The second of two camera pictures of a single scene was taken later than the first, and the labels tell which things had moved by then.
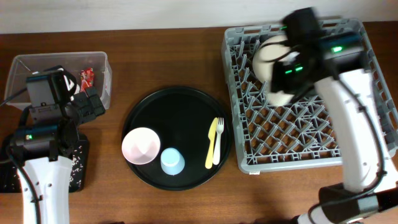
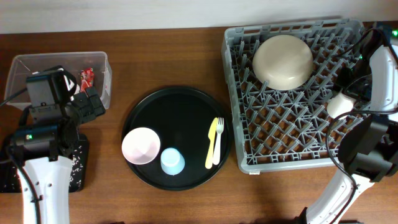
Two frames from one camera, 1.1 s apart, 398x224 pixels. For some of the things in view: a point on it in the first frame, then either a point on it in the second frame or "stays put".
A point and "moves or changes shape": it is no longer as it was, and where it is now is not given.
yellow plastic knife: [211, 135] stays put
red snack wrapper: [87, 76] stays put
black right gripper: [275, 86] -> [360, 94]
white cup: [279, 98] moves or changes shape
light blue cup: [172, 161] stays put
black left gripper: [92, 106] stays put
